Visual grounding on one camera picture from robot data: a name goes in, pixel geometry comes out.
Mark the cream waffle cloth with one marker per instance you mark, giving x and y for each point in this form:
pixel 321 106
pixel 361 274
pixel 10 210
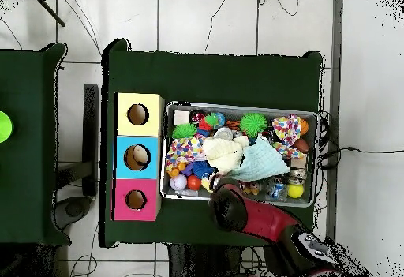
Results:
pixel 222 154

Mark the mint green waffle cloth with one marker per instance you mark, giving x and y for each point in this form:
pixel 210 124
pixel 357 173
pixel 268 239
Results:
pixel 262 161

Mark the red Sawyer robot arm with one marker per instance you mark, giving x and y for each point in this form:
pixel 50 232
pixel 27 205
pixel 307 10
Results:
pixel 262 220

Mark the wooden box with three holes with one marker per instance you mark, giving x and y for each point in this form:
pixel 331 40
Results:
pixel 121 163

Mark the small polka dot cloth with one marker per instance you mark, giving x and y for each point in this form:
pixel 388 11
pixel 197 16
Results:
pixel 184 150

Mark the crushed silver can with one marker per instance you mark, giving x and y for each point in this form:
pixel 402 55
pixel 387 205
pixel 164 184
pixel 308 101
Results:
pixel 223 133

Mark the plain wooden block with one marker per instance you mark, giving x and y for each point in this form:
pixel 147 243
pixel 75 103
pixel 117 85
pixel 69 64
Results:
pixel 181 117

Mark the large green spiky ball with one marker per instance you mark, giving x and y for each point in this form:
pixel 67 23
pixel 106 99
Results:
pixel 253 125

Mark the dark green tablecloth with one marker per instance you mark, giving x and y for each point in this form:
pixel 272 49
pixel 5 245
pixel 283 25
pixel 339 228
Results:
pixel 28 179
pixel 205 78

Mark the large polka dot cloth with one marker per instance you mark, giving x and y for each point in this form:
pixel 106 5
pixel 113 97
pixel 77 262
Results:
pixel 285 128

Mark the yellow ball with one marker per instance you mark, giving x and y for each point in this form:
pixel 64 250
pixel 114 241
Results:
pixel 295 191

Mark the black monitor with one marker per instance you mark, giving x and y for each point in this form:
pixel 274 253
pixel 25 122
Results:
pixel 91 131

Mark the grey stand base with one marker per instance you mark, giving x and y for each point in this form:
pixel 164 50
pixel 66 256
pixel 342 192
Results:
pixel 72 209

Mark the bright green round lid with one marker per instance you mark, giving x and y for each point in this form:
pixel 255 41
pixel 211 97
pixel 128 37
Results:
pixel 4 127

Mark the black rod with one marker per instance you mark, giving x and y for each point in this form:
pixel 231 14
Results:
pixel 49 10

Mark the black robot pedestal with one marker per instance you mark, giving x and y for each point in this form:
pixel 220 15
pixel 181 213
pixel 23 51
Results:
pixel 202 264

